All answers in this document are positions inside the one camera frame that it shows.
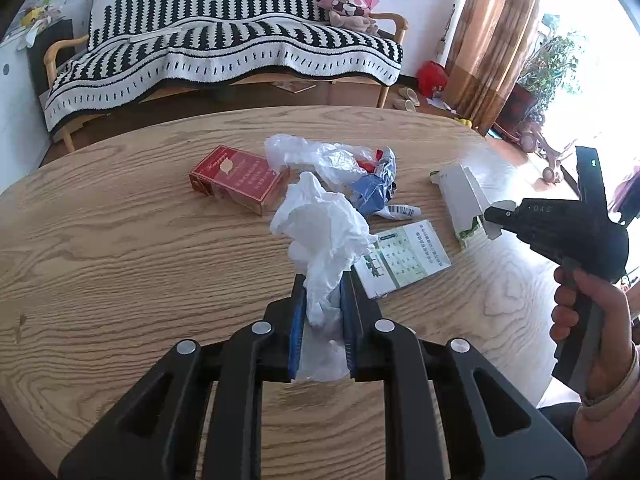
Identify white cabinet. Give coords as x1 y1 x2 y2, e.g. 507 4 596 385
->
0 35 53 196

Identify book under sofa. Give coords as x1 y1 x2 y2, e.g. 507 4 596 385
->
274 79 317 95

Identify green white printed flat box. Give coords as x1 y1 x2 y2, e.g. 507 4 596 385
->
354 219 454 302

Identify crumpled blue foil wrapper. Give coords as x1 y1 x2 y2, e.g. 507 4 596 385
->
347 146 422 222

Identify clear plastic bag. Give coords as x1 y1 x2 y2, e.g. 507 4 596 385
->
263 133 383 197

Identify torn white green carton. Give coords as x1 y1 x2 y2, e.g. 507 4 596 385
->
429 162 507 252

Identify red cardboard box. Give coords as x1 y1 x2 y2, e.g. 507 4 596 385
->
188 145 292 217

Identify pair of slippers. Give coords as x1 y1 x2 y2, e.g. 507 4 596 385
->
391 87 422 112

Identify brown patterned curtain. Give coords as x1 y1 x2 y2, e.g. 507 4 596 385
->
444 0 557 132

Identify black speaker box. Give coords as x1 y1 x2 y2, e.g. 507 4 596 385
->
26 19 77 98

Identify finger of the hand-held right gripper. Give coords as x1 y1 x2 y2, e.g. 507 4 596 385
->
482 200 526 235

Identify pink toy tricycle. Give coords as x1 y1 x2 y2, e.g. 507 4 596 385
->
519 119 578 187

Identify yellow toy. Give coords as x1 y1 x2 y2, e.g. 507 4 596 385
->
19 4 63 28

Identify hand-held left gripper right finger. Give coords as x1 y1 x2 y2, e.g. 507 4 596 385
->
340 270 588 480

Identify white plastic bag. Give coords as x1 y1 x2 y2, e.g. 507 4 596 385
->
269 171 379 385

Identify pink plush toy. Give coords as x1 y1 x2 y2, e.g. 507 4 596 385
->
316 0 382 37

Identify person's right hand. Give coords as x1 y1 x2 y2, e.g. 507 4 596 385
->
549 266 637 405

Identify green potted plant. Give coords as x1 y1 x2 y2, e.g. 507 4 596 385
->
494 14 588 135

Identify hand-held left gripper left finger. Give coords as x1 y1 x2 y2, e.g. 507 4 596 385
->
57 274 307 480

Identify person's right forearm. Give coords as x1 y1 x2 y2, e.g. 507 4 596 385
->
571 344 640 463

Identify striped black white sofa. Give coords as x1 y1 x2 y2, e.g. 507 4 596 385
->
42 0 404 132

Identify wooden sofa frame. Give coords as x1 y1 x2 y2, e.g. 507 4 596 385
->
42 12 409 153

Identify red bag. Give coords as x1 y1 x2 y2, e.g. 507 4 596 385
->
417 60 450 99

